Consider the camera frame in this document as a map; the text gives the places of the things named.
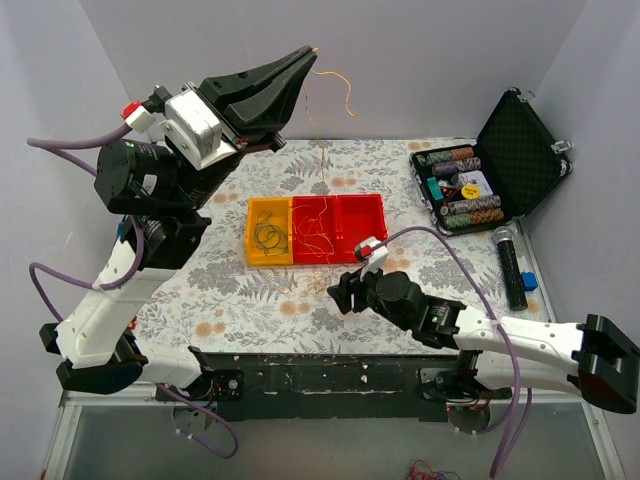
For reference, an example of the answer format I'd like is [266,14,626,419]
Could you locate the wire bundle on floor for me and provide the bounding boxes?
[405,458,464,480]

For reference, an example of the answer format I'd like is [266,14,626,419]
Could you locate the red plastic bin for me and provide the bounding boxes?
[292,195,338,265]
[336,194,388,264]

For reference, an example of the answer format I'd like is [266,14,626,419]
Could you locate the yellow wire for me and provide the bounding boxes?
[299,69,359,266]
[292,209,337,261]

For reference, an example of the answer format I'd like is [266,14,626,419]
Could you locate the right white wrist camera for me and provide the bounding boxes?
[354,236,388,281]

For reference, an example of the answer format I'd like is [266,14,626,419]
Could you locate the small blue toy block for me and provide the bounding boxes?
[521,272,539,292]

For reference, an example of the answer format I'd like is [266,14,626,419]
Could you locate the aluminium frame rail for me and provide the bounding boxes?
[41,385,175,479]

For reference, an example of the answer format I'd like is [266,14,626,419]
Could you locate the black microphone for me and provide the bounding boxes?
[492,226,528,311]

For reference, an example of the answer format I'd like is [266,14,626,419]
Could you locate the purple cable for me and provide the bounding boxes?
[372,225,532,479]
[25,122,240,459]

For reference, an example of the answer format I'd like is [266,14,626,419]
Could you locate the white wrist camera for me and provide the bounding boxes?
[121,84,238,171]
[354,236,388,281]

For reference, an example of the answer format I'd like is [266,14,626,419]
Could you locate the yellow plastic bin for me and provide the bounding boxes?
[245,197,293,267]

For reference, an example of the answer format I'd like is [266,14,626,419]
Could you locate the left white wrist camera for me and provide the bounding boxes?
[121,84,238,171]

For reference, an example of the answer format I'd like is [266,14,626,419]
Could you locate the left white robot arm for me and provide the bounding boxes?
[33,46,317,400]

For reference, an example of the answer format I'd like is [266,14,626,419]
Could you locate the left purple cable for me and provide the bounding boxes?
[25,122,240,459]

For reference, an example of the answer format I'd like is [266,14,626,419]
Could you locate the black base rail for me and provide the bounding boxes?
[139,351,551,424]

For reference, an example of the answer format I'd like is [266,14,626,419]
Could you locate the black poker chip case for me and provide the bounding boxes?
[409,88,572,236]

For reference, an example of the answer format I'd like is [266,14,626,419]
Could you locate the yellow green blue block stack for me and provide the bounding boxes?
[116,220,125,242]

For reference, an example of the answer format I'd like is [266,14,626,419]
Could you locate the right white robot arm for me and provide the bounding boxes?
[327,271,639,414]

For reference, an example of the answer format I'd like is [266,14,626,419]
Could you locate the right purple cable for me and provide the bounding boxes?
[372,225,532,479]

